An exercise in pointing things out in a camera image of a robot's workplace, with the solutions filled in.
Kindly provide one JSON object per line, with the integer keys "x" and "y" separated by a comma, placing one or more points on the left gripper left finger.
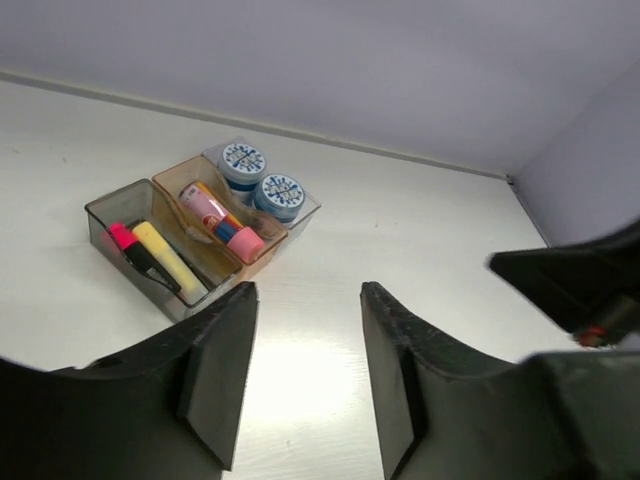
{"x": 168, "y": 407}

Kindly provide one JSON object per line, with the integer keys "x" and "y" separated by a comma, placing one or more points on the pink cap black highlighter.
{"x": 141, "y": 258}

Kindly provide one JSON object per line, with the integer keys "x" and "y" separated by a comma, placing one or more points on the clear plastic bin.
{"x": 311, "y": 205}

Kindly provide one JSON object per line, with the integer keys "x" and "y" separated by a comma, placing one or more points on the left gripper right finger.
{"x": 445, "y": 410}

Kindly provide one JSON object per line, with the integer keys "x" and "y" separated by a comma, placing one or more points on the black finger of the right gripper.
{"x": 590, "y": 290}

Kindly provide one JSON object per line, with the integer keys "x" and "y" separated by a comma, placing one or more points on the blue white slime jar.
{"x": 243, "y": 166}

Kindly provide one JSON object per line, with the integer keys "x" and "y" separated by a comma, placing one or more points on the amber translucent bin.
{"x": 211, "y": 252}

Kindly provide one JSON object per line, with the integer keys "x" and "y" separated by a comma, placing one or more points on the grey translucent bin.
{"x": 133, "y": 204}

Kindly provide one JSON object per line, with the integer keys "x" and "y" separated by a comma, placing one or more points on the yellow pastel highlighter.
{"x": 155, "y": 243}

